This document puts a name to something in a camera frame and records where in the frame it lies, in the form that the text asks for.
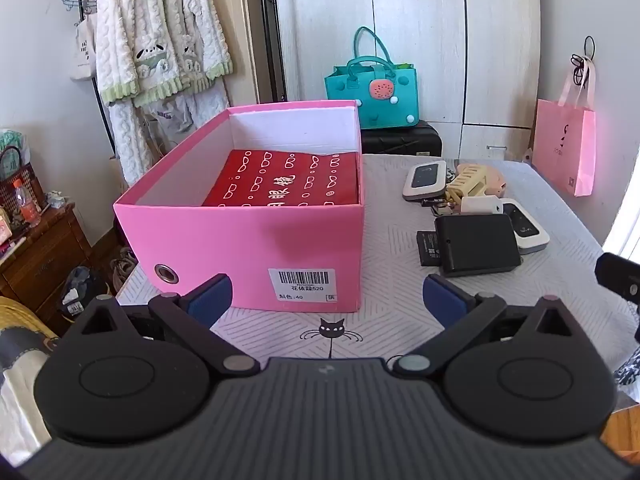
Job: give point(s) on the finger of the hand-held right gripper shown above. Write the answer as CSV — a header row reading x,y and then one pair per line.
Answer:
x,y
620,275

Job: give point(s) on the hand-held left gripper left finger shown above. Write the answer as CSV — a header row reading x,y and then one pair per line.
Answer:
x,y
212,297

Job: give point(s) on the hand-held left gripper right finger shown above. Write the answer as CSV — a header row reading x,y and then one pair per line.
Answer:
x,y
444,299

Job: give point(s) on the black phone battery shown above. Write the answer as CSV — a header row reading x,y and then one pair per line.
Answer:
x,y
427,250

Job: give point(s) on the pink cardboard box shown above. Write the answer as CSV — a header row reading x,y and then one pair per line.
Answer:
x,y
225,240

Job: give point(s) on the black portable hard drive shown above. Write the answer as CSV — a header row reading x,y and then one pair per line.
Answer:
x,y
475,242

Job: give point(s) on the white charger plug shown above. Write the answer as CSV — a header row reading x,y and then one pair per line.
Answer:
x,y
480,206

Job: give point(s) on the white pocket router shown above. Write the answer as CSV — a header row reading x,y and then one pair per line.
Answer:
x,y
424,180
525,227

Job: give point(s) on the beige claw hair clip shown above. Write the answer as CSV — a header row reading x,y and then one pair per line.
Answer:
x,y
467,182

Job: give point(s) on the pink hair clip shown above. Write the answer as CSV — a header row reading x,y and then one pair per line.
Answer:
x,y
495,180

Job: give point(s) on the grey patterned tablecloth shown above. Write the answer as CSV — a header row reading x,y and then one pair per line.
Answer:
x,y
390,240

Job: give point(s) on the beige shoe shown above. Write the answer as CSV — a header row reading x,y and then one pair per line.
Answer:
x,y
124,267

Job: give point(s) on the bunch of keys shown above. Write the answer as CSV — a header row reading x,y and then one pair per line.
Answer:
x,y
436,203

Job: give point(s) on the dark bag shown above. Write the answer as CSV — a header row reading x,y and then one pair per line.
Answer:
x,y
80,290

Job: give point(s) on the red printed glasses pouch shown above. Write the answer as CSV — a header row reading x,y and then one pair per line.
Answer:
x,y
280,180

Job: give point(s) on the pink paper bag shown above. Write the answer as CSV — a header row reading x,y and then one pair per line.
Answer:
x,y
565,145

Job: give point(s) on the black suitcase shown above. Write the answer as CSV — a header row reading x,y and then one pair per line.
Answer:
x,y
400,140

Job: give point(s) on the wooden cabinet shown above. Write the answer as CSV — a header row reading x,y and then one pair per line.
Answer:
x,y
45,260

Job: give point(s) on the cream knit baby sweater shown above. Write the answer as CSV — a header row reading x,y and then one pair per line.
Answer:
x,y
125,135

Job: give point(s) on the grey garment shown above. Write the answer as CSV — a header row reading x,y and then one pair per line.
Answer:
x,y
170,115

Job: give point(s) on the yellow cloth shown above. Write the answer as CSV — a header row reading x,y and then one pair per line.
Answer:
x,y
20,320

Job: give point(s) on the plastic bottle orange label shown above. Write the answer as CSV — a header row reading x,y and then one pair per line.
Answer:
x,y
27,207

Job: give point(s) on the black coat rack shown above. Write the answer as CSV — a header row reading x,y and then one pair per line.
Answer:
x,y
103,115

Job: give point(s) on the teal felt handbag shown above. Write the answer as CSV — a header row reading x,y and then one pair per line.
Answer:
x,y
370,85

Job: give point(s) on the dark woven basket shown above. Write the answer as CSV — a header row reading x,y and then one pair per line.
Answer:
x,y
10,190

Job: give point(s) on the white fleece pajama jacket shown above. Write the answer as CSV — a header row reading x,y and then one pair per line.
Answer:
x,y
160,25

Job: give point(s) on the white canvas tote bag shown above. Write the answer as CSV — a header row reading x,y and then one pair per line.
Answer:
x,y
82,50

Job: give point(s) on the white wardrobe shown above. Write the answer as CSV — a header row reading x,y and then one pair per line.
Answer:
x,y
425,20

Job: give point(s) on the dark sliding door frame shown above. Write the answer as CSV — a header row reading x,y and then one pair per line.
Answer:
x,y
272,35

